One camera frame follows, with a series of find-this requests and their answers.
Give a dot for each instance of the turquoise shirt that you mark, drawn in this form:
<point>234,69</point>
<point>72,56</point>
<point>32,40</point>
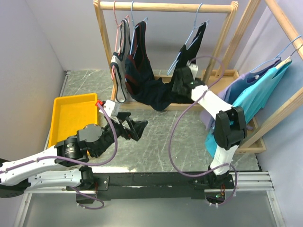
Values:
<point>255,94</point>

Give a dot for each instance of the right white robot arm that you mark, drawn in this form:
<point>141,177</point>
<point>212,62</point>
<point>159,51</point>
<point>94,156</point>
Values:
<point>230,125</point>

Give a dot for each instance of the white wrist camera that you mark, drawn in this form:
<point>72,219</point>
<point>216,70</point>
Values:
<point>111,108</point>
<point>193,68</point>

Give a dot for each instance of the yellow plastic tray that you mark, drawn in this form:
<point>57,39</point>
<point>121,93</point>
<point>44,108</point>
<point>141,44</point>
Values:
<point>72,113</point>

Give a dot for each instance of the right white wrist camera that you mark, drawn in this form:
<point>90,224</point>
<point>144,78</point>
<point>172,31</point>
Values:
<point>193,68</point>

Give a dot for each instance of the blue hanger on right rack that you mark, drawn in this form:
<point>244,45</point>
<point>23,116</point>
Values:
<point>278,56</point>

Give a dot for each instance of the wooden clothes rack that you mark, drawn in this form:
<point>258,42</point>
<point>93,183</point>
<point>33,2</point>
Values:
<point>229,10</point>
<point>251,91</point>

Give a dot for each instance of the purple shirt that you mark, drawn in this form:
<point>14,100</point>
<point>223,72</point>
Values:
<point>227,92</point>

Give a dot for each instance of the black tank top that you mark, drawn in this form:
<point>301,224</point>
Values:
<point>186,54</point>

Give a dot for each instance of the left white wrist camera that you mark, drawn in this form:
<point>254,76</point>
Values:
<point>111,108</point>

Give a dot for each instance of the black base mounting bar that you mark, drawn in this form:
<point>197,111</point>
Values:
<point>112,186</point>

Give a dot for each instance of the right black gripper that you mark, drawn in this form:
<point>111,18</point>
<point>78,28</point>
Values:
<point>174,86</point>

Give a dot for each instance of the blue wire hanger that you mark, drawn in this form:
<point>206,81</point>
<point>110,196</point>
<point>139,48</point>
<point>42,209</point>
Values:
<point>189,39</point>

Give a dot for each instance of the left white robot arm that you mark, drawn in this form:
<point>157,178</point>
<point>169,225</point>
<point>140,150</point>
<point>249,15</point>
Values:
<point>67,162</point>

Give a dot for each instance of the pink wire hanger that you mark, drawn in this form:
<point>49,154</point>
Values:
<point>116,47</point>

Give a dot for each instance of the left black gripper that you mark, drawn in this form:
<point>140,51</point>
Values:
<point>136,127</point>

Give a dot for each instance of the white grey tank top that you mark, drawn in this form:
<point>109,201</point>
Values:
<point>122,94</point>

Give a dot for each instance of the wooden hanger on right rack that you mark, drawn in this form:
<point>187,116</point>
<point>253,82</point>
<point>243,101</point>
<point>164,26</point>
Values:
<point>284,62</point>

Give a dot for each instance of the blue hanger with navy top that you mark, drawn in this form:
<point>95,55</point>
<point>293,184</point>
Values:
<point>132,52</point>

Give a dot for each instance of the navy red-trimmed tank top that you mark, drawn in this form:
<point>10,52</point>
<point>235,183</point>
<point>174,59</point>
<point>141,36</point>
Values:
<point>139,77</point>

